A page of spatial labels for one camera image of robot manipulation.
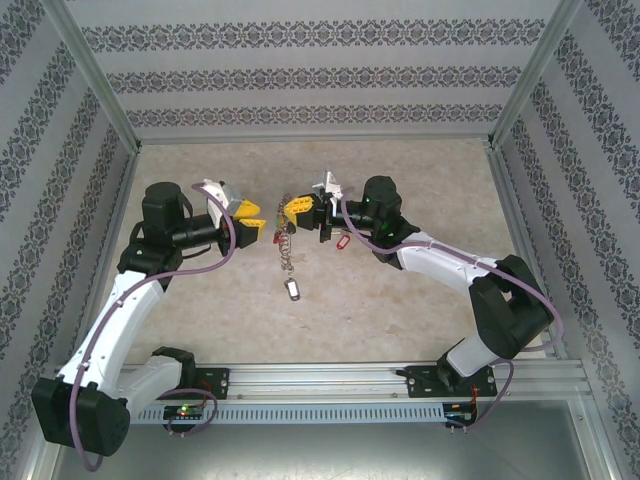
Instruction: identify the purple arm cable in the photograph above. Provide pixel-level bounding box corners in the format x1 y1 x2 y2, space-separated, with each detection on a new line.
68 182 237 472
339 186 565 434

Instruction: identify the grey slotted cable duct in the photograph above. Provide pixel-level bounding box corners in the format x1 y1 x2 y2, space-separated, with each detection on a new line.
129 402 449 426

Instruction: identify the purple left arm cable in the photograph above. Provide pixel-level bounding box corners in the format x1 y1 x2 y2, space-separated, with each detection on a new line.
68 182 237 472

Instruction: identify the aluminium table back rail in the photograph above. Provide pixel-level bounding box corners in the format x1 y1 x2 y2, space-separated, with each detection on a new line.
134 133 496 149

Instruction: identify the aluminium frame post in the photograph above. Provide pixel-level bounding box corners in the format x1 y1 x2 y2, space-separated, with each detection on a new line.
39 0 144 151
489 0 589 149

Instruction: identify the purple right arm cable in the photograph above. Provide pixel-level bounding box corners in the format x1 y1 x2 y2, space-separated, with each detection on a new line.
339 186 565 434

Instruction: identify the aluminium table side rail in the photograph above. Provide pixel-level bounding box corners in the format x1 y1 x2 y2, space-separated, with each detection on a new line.
487 147 571 361

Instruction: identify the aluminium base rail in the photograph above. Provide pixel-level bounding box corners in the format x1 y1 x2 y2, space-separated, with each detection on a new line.
47 360 589 401

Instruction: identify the translucent key strap with rings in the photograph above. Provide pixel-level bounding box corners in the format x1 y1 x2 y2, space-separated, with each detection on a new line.
272 192 301 275

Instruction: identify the grey metal front tray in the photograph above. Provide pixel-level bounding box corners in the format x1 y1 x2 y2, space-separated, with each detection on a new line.
49 419 611 480

